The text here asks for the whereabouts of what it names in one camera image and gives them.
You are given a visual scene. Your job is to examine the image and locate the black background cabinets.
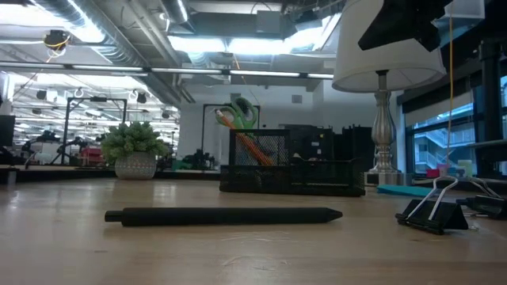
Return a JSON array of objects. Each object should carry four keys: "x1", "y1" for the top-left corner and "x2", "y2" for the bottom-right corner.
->
[{"x1": 288, "y1": 124, "x2": 375, "y2": 175}]

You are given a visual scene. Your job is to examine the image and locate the dark background workbench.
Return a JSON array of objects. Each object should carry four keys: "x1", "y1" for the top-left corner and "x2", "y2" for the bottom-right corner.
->
[{"x1": 0, "y1": 164, "x2": 221, "y2": 185}]

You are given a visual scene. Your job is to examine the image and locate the table lamp white shade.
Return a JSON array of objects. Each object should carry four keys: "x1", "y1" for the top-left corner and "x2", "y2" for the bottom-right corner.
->
[{"x1": 331, "y1": 0, "x2": 448, "y2": 187}]

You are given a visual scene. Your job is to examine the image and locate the pale green cup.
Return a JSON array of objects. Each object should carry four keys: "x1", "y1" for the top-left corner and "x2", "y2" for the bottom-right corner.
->
[{"x1": 459, "y1": 159, "x2": 475, "y2": 178}]

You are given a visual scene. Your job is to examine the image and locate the black binder clip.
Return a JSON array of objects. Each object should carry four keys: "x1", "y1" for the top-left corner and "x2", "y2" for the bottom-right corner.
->
[
  {"x1": 455, "y1": 177, "x2": 507, "y2": 219},
  {"x1": 395, "y1": 176, "x2": 470, "y2": 237}
]

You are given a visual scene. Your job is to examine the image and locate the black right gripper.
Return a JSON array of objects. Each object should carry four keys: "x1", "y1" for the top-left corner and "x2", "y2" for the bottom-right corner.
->
[{"x1": 358, "y1": 0, "x2": 454, "y2": 52}]

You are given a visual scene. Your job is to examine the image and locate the long ceiling light strip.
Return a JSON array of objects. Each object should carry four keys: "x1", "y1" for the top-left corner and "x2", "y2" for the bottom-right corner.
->
[{"x1": 0, "y1": 61, "x2": 336, "y2": 79}]

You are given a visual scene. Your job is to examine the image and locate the green plant grey pot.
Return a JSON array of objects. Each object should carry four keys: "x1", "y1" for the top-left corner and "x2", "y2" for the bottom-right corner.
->
[{"x1": 101, "y1": 120, "x2": 170, "y2": 181}]

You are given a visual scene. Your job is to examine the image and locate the green handled scissors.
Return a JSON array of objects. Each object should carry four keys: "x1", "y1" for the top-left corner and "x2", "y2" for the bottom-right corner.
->
[{"x1": 215, "y1": 97, "x2": 259, "y2": 131}]

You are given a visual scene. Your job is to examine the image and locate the blue sticky note pad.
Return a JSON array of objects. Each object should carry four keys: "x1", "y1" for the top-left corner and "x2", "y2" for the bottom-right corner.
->
[{"x1": 375, "y1": 184, "x2": 435, "y2": 198}]

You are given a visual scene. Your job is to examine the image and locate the thick matte black pen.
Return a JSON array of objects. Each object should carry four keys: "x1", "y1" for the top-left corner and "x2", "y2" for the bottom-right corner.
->
[{"x1": 104, "y1": 207, "x2": 344, "y2": 229}]

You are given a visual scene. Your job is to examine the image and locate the black ceiling device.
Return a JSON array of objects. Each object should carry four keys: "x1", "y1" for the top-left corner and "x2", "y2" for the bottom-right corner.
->
[{"x1": 42, "y1": 29, "x2": 72, "y2": 52}]

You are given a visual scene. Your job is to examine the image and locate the dark background monitor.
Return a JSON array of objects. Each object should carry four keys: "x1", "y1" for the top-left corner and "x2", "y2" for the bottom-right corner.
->
[{"x1": 0, "y1": 114, "x2": 16, "y2": 147}]

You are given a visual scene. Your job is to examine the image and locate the black mesh desk organizer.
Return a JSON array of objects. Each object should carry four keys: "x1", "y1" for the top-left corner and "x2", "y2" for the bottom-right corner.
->
[{"x1": 219, "y1": 128, "x2": 366, "y2": 198}]

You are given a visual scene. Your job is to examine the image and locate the orange pencil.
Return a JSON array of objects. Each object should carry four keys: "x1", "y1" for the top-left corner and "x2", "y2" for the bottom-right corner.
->
[
  {"x1": 215, "y1": 109, "x2": 274, "y2": 167},
  {"x1": 233, "y1": 126, "x2": 274, "y2": 167}
]

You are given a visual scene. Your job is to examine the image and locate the yellow hanging cable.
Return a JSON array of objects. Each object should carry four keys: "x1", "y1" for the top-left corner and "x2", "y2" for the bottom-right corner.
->
[{"x1": 446, "y1": 11, "x2": 455, "y2": 167}]

